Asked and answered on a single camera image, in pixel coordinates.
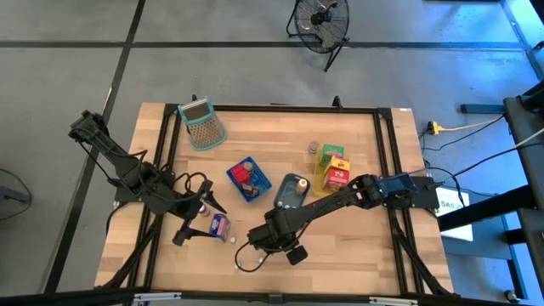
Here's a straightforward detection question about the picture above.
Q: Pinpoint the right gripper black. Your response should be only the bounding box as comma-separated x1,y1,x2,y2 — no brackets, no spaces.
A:
247,223,309,267

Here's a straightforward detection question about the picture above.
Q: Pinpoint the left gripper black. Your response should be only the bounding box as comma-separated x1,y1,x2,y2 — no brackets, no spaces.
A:
172,178,229,247

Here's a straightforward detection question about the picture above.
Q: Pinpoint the blue Frosted Flakes cereal box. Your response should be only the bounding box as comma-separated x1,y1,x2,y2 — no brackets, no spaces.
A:
208,213,233,244

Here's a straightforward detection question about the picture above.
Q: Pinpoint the blue slotted plastic basket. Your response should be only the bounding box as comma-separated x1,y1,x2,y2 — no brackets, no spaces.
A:
225,156,274,204

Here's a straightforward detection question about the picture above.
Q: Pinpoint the small red cardboard box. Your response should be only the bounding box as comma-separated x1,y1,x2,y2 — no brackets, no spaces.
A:
322,167,351,192

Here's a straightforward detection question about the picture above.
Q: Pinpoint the yellow Corn Pops cereal box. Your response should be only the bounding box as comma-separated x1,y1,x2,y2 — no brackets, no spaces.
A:
330,155,352,172

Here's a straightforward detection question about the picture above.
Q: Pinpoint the green Apple Jacks cereal box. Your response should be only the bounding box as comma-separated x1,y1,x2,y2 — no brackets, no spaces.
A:
319,144,346,167

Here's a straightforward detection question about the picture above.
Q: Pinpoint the grey-green plastic bin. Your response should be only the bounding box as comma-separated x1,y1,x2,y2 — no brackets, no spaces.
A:
273,173,312,210

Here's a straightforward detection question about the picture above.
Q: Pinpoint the yellow translucent plastic bin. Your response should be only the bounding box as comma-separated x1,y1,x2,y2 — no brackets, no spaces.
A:
313,148,354,198

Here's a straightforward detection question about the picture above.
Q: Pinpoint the white printed sign sheet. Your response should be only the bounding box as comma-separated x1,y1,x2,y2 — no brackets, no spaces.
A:
435,186,474,242

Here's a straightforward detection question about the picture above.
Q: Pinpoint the black floor fan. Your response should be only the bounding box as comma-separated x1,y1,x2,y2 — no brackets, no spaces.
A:
285,0,351,73

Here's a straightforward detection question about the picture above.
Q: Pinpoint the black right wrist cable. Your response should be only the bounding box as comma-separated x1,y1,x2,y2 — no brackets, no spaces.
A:
234,241,273,274

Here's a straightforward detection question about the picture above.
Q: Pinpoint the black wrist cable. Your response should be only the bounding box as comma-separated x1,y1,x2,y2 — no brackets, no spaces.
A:
172,171,209,201
234,241,273,274

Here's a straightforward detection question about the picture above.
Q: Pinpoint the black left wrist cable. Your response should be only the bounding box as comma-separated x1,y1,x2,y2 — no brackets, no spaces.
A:
172,171,209,201

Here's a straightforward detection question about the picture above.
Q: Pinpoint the metal box grater teal frame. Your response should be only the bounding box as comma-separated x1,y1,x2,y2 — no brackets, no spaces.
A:
177,95,229,152

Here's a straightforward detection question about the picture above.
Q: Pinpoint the silver aluminium rig post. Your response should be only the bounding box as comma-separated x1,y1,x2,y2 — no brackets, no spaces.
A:
132,292,183,303
368,296,420,306

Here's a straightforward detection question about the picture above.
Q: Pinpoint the thin black floor cable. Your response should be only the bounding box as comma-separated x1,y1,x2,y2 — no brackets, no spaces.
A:
0,167,33,222

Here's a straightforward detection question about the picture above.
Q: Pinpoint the dark grey floor bracket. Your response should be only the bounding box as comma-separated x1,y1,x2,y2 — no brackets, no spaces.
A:
0,185,33,205

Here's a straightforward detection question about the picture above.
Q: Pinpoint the yellow extension cord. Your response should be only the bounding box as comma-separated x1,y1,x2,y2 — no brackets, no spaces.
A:
437,115,505,133

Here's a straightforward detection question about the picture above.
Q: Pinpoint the grey floor cable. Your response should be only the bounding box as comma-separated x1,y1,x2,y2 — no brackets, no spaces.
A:
512,127,544,150

